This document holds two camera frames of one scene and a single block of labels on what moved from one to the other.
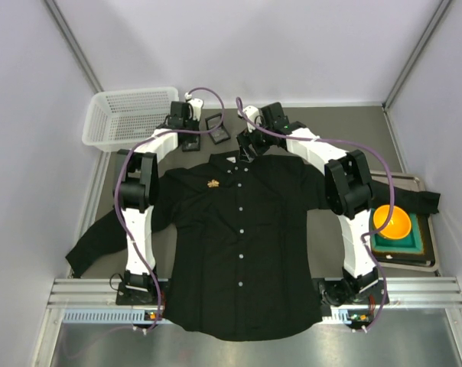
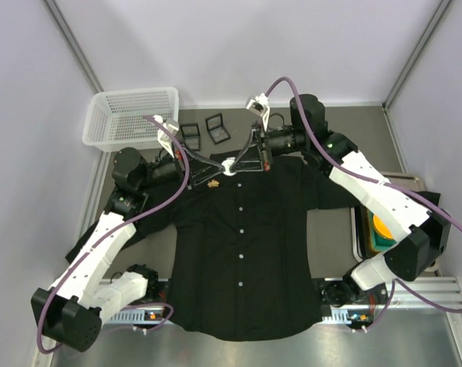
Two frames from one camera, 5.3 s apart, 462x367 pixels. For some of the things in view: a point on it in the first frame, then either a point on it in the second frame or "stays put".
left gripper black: (190, 141) -> (186, 168)
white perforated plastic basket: (118, 121) stays put
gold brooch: (213, 183) stays put
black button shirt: (237, 242) stays put
